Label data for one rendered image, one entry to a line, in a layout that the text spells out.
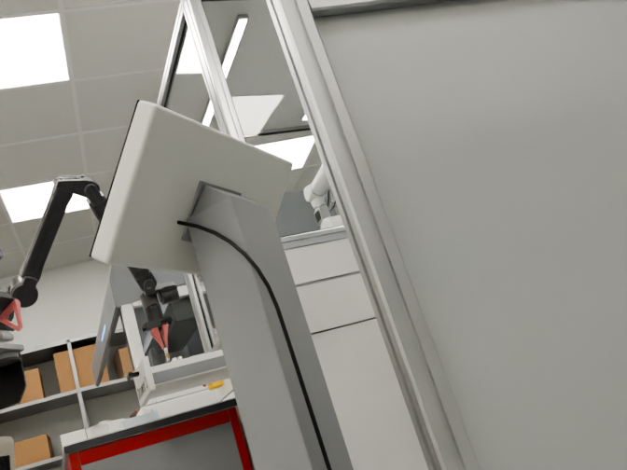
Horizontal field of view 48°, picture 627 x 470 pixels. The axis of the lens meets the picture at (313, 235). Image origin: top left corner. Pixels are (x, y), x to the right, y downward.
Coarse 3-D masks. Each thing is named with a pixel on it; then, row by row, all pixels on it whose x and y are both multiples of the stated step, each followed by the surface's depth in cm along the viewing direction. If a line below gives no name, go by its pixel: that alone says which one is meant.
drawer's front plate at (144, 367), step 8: (144, 360) 215; (136, 368) 230; (144, 368) 216; (144, 376) 218; (152, 376) 214; (136, 384) 236; (152, 384) 213; (144, 392) 224; (152, 392) 215; (144, 400) 227
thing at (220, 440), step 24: (216, 408) 241; (120, 432) 228; (144, 432) 231; (168, 432) 234; (192, 432) 236; (216, 432) 239; (240, 432) 242; (72, 456) 222; (96, 456) 224; (120, 456) 227; (144, 456) 229; (168, 456) 231; (192, 456) 234; (216, 456) 236; (240, 456) 239
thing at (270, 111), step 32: (224, 0) 229; (256, 0) 234; (224, 32) 224; (256, 32) 229; (224, 64) 220; (256, 64) 224; (256, 96) 219; (288, 96) 223; (256, 128) 214; (288, 128) 218; (288, 160) 214; (320, 160) 217; (288, 192) 209; (320, 192) 213; (288, 224) 205; (320, 224) 209
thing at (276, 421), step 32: (224, 224) 140; (256, 224) 145; (224, 256) 139; (256, 256) 139; (224, 288) 138; (256, 288) 135; (288, 288) 145; (224, 320) 137; (256, 320) 134; (288, 320) 140; (224, 352) 136; (256, 352) 133; (288, 352) 134; (256, 384) 132; (288, 384) 130; (320, 384) 140; (256, 416) 131; (288, 416) 128; (320, 416) 135; (256, 448) 131; (288, 448) 127
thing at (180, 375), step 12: (180, 360) 221; (192, 360) 222; (204, 360) 223; (216, 360) 224; (156, 372) 217; (168, 372) 218; (180, 372) 219; (192, 372) 220; (204, 372) 222; (216, 372) 228; (228, 372) 235; (156, 384) 215; (168, 384) 220; (180, 384) 228; (192, 384) 236; (204, 384) 245; (156, 396) 236
